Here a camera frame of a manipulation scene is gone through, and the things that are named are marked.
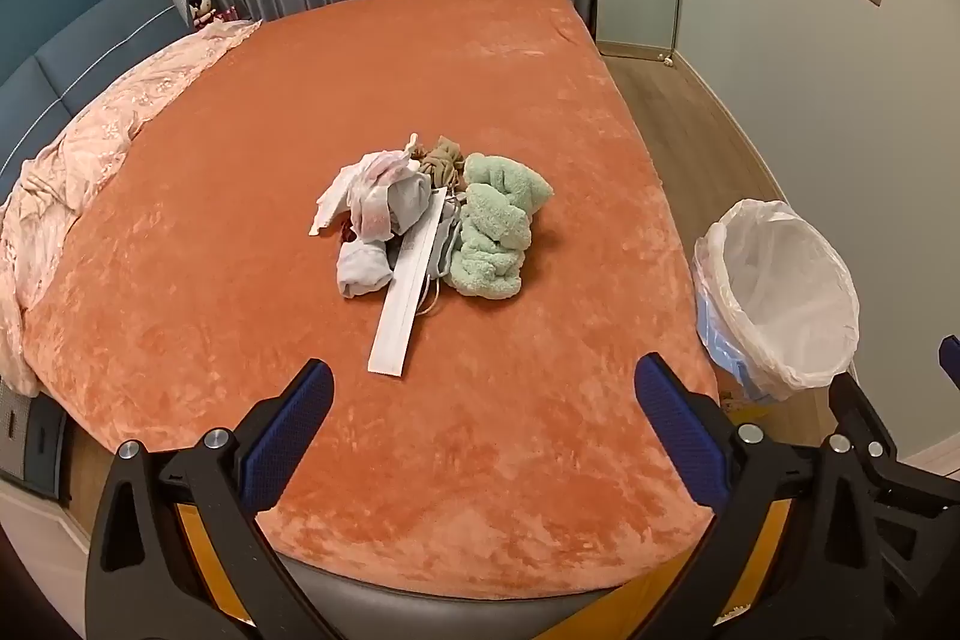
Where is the grey face mask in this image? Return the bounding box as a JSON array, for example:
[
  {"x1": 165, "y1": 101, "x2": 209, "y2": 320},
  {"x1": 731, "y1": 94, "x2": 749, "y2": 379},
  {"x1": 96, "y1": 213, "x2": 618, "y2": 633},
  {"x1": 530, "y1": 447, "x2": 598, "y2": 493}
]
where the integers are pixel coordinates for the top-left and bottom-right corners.
[{"x1": 421, "y1": 201, "x2": 464, "y2": 315}]

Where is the white pink stained cloth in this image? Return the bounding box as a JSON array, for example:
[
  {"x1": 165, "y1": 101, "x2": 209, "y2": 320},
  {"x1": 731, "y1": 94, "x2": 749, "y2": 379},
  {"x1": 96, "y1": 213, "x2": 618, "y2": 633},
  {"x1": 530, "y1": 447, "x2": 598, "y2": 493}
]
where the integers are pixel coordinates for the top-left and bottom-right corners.
[{"x1": 349, "y1": 149, "x2": 421, "y2": 238}]

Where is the long white flat packet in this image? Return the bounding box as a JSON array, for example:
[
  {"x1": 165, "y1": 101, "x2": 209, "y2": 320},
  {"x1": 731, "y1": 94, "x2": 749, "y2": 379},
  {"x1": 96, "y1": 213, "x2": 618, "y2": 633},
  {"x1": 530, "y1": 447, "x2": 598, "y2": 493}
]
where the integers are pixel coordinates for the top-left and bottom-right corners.
[{"x1": 367, "y1": 190, "x2": 451, "y2": 378}]

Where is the pink floral quilt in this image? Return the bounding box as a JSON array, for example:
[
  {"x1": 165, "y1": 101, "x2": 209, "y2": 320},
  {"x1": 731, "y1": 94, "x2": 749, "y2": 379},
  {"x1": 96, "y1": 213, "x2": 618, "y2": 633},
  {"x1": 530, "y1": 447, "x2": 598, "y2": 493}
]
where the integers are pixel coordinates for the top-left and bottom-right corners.
[{"x1": 0, "y1": 19, "x2": 263, "y2": 397}]

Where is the orange plush blanket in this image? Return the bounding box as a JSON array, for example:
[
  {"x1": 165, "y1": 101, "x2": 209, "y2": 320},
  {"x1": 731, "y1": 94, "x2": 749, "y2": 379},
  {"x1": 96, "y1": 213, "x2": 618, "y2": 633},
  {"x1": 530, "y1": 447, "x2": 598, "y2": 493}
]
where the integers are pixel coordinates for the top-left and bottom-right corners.
[{"x1": 22, "y1": 0, "x2": 721, "y2": 600}]

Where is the grey bedside cabinet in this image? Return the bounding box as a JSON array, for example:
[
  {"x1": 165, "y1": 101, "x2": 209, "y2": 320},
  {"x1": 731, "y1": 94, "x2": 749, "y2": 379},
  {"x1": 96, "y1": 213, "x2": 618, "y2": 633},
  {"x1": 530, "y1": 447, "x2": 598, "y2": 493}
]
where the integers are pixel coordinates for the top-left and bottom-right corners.
[{"x1": 0, "y1": 377, "x2": 72, "y2": 498}]

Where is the blue padded headboard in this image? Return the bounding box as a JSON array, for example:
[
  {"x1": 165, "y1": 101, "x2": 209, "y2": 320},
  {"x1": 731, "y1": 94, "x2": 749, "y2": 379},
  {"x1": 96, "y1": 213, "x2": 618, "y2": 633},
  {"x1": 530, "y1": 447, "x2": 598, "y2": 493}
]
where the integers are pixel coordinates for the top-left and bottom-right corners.
[{"x1": 0, "y1": 0, "x2": 200, "y2": 206}]

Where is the olive brown cloth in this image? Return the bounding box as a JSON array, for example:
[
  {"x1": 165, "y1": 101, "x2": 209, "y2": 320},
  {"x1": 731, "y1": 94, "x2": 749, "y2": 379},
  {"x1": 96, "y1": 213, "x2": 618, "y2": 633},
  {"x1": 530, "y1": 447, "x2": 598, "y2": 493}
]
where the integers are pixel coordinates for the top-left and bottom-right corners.
[{"x1": 416, "y1": 136, "x2": 467, "y2": 187}]

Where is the white sock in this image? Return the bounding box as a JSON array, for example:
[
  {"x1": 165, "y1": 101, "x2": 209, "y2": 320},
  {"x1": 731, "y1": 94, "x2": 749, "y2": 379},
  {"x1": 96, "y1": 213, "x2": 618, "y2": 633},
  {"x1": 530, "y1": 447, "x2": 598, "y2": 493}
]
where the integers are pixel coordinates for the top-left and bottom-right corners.
[{"x1": 336, "y1": 239, "x2": 392, "y2": 298}]

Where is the bin with white liner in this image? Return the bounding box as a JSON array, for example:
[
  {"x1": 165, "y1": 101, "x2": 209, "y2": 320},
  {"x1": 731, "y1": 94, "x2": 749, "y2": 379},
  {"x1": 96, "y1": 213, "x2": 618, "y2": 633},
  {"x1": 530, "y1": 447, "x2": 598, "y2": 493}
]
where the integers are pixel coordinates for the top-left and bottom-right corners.
[{"x1": 694, "y1": 199, "x2": 861, "y2": 402}]

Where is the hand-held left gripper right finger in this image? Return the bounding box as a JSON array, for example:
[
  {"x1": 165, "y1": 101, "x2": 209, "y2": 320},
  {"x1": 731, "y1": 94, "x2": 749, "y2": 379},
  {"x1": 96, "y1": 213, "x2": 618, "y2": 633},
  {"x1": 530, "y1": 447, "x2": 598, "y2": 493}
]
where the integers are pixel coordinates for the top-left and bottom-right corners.
[{"x1": 634, "y1": 353, "x2": 893, "y2": 640}]

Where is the green fluffy towel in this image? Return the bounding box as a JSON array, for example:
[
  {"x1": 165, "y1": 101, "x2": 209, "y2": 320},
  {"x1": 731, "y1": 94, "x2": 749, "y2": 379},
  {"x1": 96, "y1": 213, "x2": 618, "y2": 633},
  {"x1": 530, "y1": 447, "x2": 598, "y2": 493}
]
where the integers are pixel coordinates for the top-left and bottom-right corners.
[{"x1": 442, "y1": 154, "x2": 554, "y2": 300}]

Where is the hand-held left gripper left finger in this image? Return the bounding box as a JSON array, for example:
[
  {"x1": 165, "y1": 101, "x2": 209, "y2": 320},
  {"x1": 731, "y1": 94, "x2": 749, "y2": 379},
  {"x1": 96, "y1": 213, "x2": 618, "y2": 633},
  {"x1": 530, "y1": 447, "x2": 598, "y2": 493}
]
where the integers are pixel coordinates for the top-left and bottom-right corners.
[{"x1": 84, "y1": 359, "x2": 335, "y2": 640}]

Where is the small red white doll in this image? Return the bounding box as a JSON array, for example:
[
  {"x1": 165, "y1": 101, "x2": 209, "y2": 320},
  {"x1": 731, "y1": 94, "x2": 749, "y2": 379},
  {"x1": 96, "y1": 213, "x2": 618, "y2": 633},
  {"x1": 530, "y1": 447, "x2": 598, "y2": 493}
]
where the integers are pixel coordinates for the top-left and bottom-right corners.
[{"x1": 187, "y1": 0, "x2": 248, "y2": 30}]

